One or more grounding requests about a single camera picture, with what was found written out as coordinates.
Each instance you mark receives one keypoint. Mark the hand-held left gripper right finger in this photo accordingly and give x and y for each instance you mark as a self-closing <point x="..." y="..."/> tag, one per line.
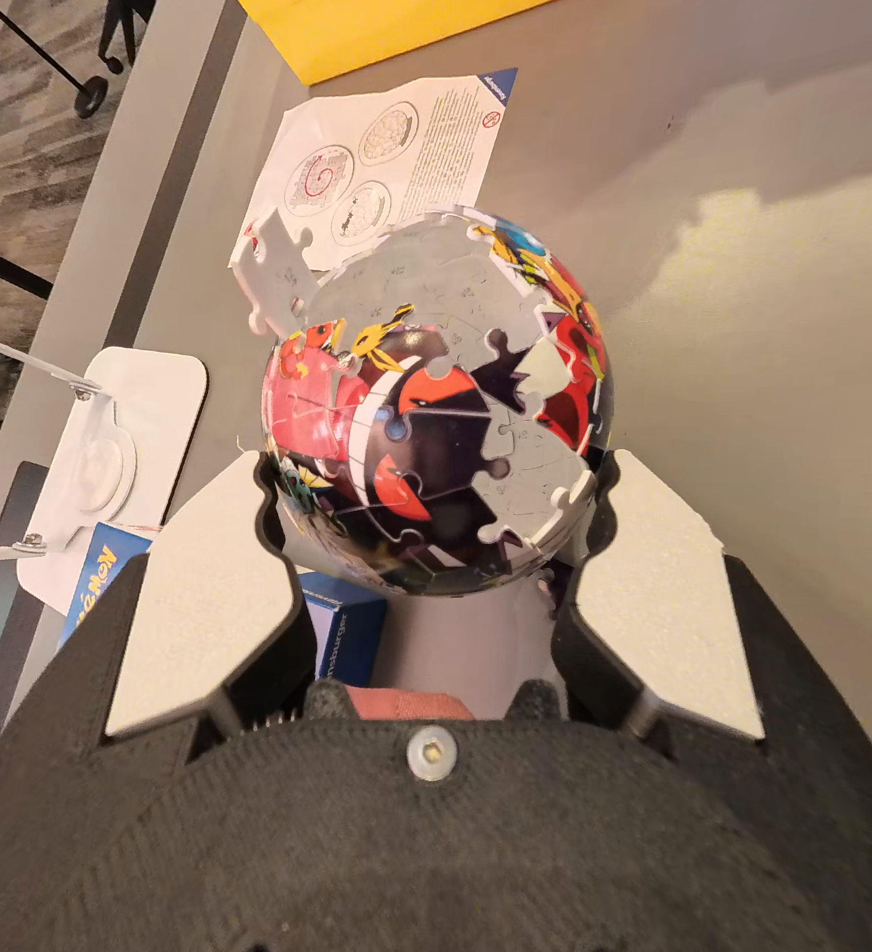
<point x="666" y="617"/>

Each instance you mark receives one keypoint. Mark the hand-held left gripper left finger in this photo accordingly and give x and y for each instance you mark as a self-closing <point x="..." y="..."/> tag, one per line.
<point x="198" y="617"/>

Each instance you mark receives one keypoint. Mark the colourful puzzle ball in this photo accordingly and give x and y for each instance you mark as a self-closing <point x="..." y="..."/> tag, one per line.
<point x="421" y="416"/>

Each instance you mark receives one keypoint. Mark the blue puzzle box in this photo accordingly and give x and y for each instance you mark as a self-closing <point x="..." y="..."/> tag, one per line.
<point x="108" y="573"/>

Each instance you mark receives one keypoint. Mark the person's left hand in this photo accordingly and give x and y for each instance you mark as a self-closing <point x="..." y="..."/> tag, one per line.
<point x="406" y="705"/>

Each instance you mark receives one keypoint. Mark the white instruction leaflet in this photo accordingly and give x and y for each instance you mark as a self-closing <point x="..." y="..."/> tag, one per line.
<point x="450" y="126"/>

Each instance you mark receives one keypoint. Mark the yellow plastic bin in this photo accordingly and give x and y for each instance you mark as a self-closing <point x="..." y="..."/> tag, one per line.
<point x="376" y="37"/>

